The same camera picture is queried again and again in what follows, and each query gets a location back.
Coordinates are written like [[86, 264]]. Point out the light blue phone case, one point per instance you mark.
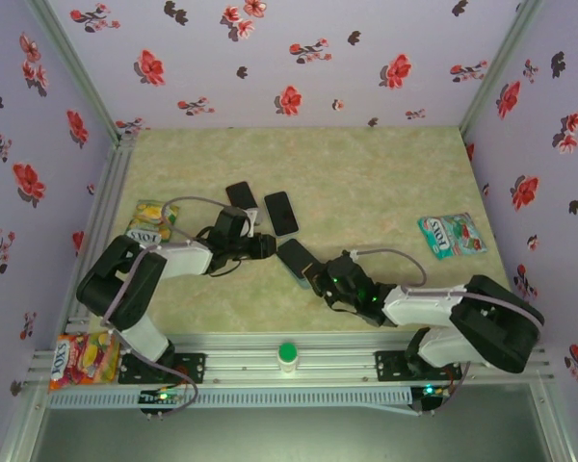
[[302, 283], [267, 198]]

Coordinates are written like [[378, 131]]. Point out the black smartphone pink edge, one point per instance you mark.
[[241, 195]]

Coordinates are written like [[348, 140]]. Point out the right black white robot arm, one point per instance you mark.
[[496, 322]]

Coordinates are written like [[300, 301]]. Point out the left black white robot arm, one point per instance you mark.
[[120, 284]]

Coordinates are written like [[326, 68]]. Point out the white bottle green lid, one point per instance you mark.
[[287, 353]]

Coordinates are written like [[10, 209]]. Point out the yellow Fox's candy bag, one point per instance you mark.
[[147, 226]]

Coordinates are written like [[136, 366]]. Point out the teal Fox's candy bag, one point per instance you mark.
[[453, 236]]

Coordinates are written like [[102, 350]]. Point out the red Fox's candy bag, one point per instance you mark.
[[82, 361]]

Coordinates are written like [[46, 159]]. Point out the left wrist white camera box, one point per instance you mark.
[[253, 216]]

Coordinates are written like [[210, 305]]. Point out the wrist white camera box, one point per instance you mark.
[[253, 216], [350, 255]]

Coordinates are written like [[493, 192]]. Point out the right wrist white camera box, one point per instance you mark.
[[350, 255]]

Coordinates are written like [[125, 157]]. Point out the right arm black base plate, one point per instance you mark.
[[390, 366]]

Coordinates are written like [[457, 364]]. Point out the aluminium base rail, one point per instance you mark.
[[241, 361]]

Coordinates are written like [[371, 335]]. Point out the aluminium side rail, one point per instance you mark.
[[111, 192]]

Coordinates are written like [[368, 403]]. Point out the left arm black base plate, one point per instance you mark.
[[192, 366]]

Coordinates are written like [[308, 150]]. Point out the aluminium corner post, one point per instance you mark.
[[77, 72], [501, 62]]

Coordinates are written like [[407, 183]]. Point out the aluminium frame bar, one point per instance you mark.
[[554, 423], [21, 428]]

